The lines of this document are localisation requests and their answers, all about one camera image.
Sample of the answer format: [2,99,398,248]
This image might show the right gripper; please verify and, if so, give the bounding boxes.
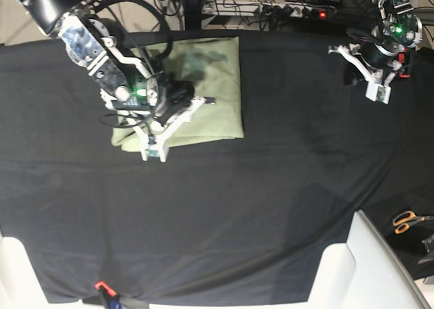
[128,73,216,163]

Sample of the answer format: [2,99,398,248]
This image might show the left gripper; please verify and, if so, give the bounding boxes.
[328,42,405,103]

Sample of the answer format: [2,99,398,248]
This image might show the green T-shirt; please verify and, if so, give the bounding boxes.
[110,36,245,154]

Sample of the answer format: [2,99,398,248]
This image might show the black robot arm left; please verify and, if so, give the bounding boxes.
[328,0,423,104]

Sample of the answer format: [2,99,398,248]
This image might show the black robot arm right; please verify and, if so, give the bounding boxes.
[15,0,215,162]

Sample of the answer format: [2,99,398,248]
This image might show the red black clamp right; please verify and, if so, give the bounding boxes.
[397,49,412,79]

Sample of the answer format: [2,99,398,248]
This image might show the white power strip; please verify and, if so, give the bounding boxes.
[202,0,337,20]

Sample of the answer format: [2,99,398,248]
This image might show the black table cloth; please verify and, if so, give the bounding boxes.
[1,31,433,306]

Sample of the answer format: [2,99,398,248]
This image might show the black device at right edge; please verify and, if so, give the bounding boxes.
[418,234,434,265]

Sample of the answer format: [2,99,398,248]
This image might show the white block right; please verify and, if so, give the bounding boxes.
[307,210,430,308]

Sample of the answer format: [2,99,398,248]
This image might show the white block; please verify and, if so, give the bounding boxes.
[307,210,430,308]
[1,236,83,309]

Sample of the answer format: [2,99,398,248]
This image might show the red blue clamp bottom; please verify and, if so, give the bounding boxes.
[94,281,123,309]

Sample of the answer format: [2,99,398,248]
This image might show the white block left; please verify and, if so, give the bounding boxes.
[1,236,83,309]

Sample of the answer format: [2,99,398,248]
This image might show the orange handled scissors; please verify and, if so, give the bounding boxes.
[392,210,433,234]

